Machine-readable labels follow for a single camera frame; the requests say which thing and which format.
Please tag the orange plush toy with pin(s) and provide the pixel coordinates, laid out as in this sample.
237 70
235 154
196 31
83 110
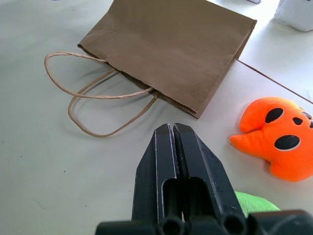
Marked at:
277 137

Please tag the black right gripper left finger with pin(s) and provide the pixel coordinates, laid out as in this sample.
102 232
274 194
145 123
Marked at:
149 171

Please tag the green plush toy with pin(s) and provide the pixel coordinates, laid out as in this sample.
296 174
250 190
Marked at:
255 202

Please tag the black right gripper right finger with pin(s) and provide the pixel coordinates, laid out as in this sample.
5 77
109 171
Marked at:
207 169

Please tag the white box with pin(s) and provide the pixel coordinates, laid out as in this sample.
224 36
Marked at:
294 12

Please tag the brown paper bag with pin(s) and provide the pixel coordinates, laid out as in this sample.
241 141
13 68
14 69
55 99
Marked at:
161 56

